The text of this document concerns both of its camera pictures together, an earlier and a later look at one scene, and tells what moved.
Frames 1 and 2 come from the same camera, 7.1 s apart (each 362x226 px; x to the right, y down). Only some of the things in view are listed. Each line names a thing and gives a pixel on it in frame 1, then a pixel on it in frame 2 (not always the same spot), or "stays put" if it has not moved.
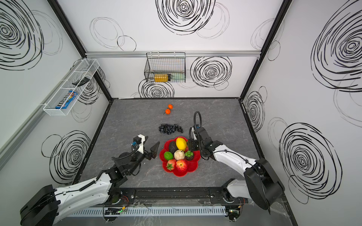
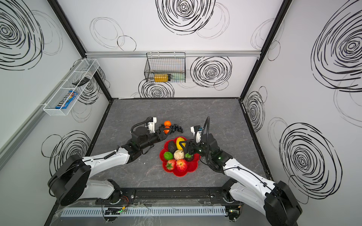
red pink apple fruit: x=181 y=165 stays put
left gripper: x=148 y=156 -> x=160 y=136
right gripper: x=191 y=144 stays put
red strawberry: x=170 y=164 stays put
